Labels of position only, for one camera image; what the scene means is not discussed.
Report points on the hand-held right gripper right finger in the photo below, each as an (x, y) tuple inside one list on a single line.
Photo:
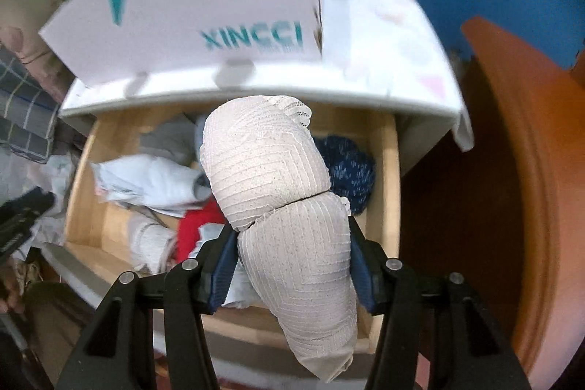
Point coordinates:
[(361, 275)]

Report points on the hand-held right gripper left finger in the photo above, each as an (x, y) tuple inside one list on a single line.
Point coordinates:
[(219, 275)]

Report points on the wooden drawer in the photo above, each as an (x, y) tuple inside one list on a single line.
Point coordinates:
[(387, 198)]

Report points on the beige socks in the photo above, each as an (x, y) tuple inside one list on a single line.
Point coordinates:
[(265, 170)]

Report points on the white plastic bag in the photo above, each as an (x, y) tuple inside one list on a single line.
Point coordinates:
[(59, 175)]

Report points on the red garment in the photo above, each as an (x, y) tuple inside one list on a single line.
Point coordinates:
[(196, 225)]

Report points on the pale patterned garment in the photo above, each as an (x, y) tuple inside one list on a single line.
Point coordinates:
[(151, 244)]

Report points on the plaid bedding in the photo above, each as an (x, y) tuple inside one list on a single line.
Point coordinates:
[(23, 116)]

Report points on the navy speckled garment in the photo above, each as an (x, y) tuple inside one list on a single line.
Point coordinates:
[(347, 170)]

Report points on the light blue garment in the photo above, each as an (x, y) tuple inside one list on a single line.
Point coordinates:
[(151, 184)]

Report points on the grey-blue garment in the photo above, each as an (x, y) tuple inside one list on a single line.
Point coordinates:
[(169, 138)]

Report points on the pink patterned quilt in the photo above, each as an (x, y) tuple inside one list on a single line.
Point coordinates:
[(27, 6)]

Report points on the orange wooden furniture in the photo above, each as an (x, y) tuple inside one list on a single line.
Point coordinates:
[(525, 143)]

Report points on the white patterned cloth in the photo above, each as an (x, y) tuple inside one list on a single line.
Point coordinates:
[(379, 52)]

